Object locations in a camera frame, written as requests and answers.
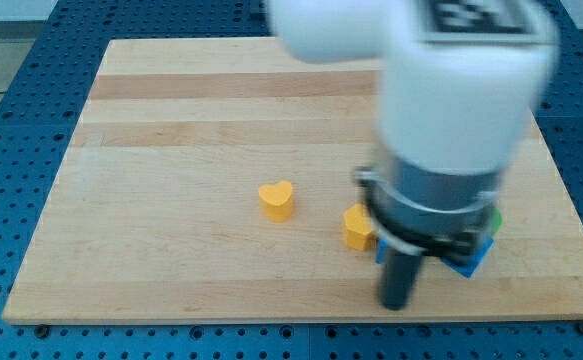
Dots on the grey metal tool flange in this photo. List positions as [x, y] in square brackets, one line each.
[427, 212]

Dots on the yellow heart block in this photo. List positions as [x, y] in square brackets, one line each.
[277, 200]

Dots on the blue block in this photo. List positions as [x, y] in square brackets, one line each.
[466, 267]

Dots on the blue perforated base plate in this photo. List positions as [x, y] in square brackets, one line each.
[38, 113]

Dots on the yellow hexagon block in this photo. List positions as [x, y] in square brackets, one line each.
[357, 230]

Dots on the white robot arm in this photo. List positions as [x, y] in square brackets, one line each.
[458, 81]

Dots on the green star block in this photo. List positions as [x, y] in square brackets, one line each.
[495, 222]

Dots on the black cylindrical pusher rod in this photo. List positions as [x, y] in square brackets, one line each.
[399, 274]

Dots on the wooden board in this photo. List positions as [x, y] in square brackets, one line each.
[154, 216]

